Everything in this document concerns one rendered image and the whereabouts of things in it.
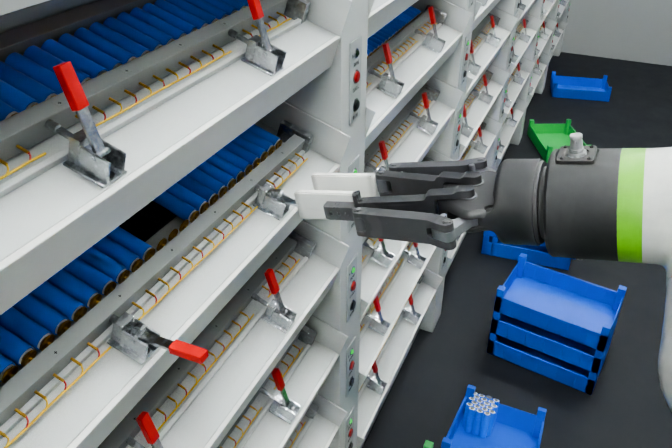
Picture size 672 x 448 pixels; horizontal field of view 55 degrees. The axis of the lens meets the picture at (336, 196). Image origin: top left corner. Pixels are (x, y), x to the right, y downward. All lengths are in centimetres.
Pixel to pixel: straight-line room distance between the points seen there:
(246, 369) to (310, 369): 27
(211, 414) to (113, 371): 23
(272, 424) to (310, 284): 22
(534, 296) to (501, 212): 142
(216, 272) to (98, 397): 19
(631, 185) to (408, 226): 18
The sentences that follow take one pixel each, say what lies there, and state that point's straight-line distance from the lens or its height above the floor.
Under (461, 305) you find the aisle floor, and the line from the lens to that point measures 214.
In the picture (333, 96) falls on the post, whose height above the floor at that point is 103.
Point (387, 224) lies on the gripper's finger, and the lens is 57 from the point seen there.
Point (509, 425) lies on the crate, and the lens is 182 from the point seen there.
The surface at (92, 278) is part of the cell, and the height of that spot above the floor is 97.
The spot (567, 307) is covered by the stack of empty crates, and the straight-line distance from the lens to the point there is 195.
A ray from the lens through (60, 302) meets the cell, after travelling 66.
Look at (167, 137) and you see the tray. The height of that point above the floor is 112.
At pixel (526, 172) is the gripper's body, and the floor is 111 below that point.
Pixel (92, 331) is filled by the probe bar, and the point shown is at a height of 97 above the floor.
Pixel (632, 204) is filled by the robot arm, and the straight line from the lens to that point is 53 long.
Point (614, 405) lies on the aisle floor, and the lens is 196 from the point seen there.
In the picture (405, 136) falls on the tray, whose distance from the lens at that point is 141.
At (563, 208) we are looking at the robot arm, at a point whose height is 110.
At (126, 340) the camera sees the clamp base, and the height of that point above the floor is 95.
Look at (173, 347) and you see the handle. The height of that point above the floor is 95.
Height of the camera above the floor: 137
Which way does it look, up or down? 31 degrees down
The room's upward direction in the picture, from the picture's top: straight up
